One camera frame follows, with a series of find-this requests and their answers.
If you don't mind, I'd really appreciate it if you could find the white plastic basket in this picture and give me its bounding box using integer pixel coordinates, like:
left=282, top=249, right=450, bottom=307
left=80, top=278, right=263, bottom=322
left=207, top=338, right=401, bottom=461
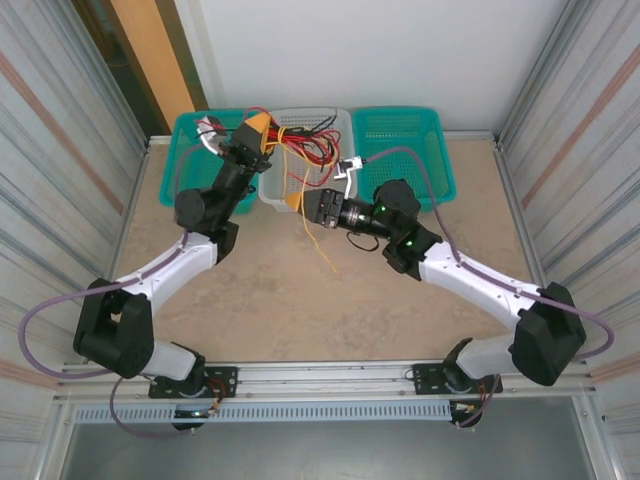
left=257, top=105, right=359, bottom=215

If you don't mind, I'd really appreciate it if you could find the teal plastic basket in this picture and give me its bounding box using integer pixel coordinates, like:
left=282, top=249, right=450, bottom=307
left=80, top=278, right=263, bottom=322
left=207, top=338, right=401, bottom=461
left=352, top=105, right=459, bottom=214
left=159, top=108, right=265, bottom=216

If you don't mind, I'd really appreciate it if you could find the orange wooden door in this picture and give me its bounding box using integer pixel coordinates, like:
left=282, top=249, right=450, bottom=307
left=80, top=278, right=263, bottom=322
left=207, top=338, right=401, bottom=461
left=72, top=0, right=209, bottom=136

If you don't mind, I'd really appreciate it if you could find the grey metal shelf panel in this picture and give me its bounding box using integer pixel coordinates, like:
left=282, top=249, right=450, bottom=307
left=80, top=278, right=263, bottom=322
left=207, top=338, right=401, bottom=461
left=59, top=397, right=599, bottom=480

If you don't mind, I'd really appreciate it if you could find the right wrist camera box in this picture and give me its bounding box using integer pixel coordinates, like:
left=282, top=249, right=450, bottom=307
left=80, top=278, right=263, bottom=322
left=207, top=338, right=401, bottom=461
left=335, top=155, right=364, bottom=199

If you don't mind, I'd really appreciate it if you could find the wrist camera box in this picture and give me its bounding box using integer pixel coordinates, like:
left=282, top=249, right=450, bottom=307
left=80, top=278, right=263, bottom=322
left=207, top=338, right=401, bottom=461
left=194, top=114, right=226, bottom=154
left=335, top=155, right=364, bottom=199

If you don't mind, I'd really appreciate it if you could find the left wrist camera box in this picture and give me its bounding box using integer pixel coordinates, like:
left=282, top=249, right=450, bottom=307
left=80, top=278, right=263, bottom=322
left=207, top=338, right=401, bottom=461
left=194, top=114, right=226, bottom=154

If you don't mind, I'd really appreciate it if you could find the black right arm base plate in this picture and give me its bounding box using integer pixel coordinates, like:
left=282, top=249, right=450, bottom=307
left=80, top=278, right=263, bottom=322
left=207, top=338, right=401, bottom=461
left=410, top=363, right=504, bottom=397

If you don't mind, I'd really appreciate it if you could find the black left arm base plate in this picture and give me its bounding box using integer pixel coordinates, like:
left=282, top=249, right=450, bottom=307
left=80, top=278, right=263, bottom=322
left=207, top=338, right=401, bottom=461
left=148, top=366, right=239, bottom=400

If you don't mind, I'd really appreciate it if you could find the grey slotted cable duct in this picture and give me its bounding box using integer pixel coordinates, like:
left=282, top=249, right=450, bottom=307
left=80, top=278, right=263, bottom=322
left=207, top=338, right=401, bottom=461
left=73, top=402, right=454, bottom=425

